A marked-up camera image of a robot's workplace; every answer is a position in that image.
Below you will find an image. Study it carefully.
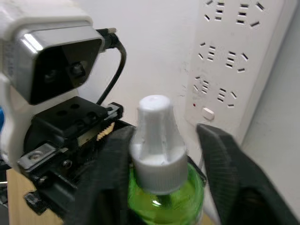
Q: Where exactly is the green liquid bottle white cap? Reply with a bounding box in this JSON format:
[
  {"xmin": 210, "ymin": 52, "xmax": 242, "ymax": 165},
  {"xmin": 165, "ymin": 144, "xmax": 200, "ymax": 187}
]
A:
[{"xmin": 126, "ymin": 94, "xmax": 205, "ymax": 225}]

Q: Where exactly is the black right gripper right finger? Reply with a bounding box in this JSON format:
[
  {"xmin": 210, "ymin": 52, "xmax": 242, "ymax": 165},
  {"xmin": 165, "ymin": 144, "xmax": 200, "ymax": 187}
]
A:
[{"xmin": 196, "ymin": 123, "xmax": 300, "ymax": 225}]

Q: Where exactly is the white power strip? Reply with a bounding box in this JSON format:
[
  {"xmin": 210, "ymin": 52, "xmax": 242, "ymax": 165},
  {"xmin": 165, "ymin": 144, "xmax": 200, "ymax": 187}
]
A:
[{"xmin": 184, "ymin": 0, "xmax": 293, "ymax": 145}]

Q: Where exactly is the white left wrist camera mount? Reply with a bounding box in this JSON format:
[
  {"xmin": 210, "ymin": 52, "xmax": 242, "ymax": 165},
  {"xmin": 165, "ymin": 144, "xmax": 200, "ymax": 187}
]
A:
[{"xmin": 0, "ymin": 0, "xmax": 105, "ymax": 170}]

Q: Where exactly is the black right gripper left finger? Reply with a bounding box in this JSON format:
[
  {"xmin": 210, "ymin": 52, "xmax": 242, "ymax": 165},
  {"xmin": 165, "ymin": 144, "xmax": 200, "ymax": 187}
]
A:
[{"xmin": 65, "ymin": 125, "xmax": 138, "ymax": 225}]

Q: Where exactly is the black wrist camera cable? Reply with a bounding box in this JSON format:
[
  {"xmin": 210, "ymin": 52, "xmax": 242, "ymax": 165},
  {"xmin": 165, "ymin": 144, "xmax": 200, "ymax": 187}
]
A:
[{"xmin": 96, "ymin": 27, "xmax": 128, "ymax": 106}]

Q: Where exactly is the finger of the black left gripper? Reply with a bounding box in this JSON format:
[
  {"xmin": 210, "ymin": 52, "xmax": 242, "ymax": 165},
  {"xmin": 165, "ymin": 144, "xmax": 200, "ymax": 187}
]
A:
[{"xmin": 187, "ymin": 157, "xmax": 208, "ymax": 189}]

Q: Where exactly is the light wooden board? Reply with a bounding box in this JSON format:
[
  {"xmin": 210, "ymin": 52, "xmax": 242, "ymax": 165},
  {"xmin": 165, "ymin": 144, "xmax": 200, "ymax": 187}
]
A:
[{"xmin": 6, "ymin": 168, "xmax": 68, "ymax": 225}]

